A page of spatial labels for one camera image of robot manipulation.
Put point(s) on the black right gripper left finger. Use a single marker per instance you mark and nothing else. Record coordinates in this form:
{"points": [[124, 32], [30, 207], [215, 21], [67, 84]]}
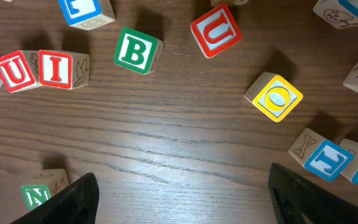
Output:
{"points": [[76, 204]]}

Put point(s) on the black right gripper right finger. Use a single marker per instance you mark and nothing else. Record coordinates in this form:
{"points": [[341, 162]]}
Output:
{"points": [[297, 200]]}

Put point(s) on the green N block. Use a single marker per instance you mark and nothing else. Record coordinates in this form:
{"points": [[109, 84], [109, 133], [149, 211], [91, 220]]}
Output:
{"points": [[42, 187]]}

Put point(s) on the blue I block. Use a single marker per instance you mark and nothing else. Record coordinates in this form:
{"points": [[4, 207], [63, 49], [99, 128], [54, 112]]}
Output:
{"points": [[319, 155]]}

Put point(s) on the yellow O block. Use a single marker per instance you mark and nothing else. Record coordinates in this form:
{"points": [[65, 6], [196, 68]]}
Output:
{"points": [[273, 95]]}

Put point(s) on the red I block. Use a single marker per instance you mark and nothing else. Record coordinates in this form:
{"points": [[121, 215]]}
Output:
{"points": [[64, 69]]}

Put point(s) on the red U block left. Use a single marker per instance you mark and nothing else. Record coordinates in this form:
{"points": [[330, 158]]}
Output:
{"points": [[19, 70]]}

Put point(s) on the red u block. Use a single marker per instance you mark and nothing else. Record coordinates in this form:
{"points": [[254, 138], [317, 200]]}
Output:
{"points": [[19, 70], [216, 31]]}

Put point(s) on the green B block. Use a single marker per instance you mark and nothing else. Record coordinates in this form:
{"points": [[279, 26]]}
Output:
{"points": [[137, 51]]}

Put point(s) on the red U block right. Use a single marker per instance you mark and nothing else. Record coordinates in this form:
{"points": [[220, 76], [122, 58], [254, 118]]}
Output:
{"points": [[216, 31]]}

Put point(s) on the blue L block upper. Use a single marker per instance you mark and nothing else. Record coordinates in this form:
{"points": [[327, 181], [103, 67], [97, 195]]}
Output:
{"points": [[87, 14]]}

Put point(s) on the blue X block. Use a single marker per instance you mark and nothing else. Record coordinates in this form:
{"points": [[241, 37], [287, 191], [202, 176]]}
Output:
{"points": [[341, 14]]}

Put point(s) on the blue D block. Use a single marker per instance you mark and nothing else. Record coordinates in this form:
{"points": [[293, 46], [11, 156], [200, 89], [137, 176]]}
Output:
{"points": [[215, 3]]}

